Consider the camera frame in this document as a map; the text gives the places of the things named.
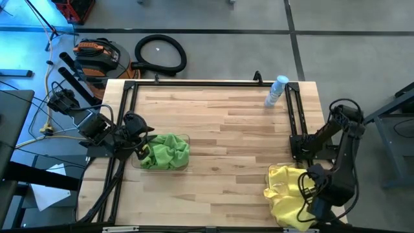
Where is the black metal beam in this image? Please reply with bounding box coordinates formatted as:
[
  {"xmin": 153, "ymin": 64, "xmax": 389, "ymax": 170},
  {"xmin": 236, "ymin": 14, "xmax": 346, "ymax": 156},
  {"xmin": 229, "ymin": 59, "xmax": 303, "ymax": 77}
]
[{"xmin": 3, "ymin": 161, "xmax": 81, "ymax": 192}]

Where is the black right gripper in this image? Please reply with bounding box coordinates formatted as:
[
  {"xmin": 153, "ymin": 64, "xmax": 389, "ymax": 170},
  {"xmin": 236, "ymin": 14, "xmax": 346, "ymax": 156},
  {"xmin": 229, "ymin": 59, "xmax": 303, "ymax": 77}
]
[{"xmin": 307, "ymin": 164, "xmax": 334, "ymax": 221}]

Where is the black tripod stand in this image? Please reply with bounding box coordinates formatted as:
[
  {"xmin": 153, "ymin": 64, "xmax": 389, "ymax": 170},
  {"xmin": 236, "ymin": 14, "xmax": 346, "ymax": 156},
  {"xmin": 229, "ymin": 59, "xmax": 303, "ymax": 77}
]
[{"xmin": 24, "ymin": 0, "xmax": 80, "ymax": 52}]

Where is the black aluminium table frame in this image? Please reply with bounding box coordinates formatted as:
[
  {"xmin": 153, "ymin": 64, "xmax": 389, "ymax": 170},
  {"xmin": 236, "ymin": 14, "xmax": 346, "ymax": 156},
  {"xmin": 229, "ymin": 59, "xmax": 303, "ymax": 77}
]
[{"xmin": 76, "ymin": 79, "xmax": 349, "ymax": 227}]

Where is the orange black shop vacuum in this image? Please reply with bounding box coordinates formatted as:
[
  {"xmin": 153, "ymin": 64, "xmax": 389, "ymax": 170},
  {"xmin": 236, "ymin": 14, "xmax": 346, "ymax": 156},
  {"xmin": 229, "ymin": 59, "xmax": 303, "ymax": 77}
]
[{"xmin": 72, "ymin": 38, "xmax": 142, "ymax": 101}]

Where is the red black tool case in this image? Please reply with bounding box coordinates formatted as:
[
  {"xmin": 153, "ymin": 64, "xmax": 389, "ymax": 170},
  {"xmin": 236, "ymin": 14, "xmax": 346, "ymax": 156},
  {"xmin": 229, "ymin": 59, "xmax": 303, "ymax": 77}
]
[{"xmin": 50, "ymin": 0, "xmax": 96, "ymax": 25}]

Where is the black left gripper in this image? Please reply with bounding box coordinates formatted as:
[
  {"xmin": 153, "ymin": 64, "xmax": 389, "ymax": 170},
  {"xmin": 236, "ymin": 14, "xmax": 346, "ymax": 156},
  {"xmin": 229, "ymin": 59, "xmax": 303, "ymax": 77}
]
[{"xmin": 121, "ymin": 111, "xmax": 158, "ymax": 161}]

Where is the white paper sheet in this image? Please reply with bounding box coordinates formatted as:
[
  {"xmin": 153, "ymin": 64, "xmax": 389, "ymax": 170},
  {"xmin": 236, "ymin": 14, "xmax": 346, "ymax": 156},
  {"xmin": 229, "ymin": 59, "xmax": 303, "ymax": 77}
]
[{"xmin": 30, "ymin": 163, "xmax": 72, "ymax": 212}]

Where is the black vacuum hose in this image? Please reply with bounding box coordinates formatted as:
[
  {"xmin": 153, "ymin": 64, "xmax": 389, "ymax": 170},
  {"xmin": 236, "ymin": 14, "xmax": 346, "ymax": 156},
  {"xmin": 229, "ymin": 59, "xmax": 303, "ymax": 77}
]
[{"xmin": 131, "ymin": 34, "xmax": 188, "ymax": 78}]

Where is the blue-grey metal table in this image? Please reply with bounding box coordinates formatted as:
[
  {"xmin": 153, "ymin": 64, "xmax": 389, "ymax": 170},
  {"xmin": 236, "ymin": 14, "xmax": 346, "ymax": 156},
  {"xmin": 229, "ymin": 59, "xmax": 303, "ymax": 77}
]
[{"xmin": 367, "ymin": 82, "xmax": 414, "ymax": 189}]

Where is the black desk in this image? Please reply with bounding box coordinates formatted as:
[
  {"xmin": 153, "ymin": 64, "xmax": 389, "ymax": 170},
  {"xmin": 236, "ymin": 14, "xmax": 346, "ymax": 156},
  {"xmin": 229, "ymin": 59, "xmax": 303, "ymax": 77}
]
[{"xmin": 0, "ymin": 89, "xmax": 36, "ymax": 227}]

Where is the black vacuum wand tube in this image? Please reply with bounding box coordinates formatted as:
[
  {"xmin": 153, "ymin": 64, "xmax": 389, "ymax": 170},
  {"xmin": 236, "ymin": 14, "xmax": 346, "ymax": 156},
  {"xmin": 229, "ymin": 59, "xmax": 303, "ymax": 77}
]
[
  {"xmin": 58, "ymin": 67, "xmax": 101, "ymax": 109},
  {"xmin": 58, "ymin": 51, "xmax": 88, "ymax": 82}
]

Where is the white blue-capped spray bottle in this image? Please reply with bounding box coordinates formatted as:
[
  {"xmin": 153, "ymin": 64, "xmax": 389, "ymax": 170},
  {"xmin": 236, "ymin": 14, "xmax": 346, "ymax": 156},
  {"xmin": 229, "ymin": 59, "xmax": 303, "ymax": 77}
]
[{"xmin": 263, "ymin": 74, "xmax": 290, "ymax": 108}]

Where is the black clamp mount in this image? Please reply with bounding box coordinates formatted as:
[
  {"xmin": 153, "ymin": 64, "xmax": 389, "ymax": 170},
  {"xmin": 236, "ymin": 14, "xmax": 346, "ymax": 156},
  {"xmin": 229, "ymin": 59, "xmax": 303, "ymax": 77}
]
[{"xmin": 252, "ymin": 70, "xmax": 265, "ymax": 85}]

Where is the clear plastic basket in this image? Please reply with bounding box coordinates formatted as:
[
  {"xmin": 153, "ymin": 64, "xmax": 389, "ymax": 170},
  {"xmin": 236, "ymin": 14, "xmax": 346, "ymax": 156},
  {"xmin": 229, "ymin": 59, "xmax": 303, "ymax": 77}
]
[
  {"xmin": 265, "ymin": 162, "xmax": 320, "ymax": 230},
  {"xmin": 131, "ymin": 133, "xmax": 191, "ymax": 172}
]

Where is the yellow extension cable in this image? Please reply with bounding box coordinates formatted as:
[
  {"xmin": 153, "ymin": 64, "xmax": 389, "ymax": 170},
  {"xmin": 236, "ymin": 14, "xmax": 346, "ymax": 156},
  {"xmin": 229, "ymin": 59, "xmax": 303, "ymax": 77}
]
[{"xmin": 14, "ymin": 0, "xmax": 87, "ymax": 150}]

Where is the grey flat bar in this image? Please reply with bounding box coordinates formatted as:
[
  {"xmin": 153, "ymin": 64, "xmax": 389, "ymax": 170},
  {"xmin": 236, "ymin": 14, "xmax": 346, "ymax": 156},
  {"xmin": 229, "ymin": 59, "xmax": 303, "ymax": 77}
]
[{"xmin": 0, "ymin": 69, "xmax": 34, "ymax": 78}]

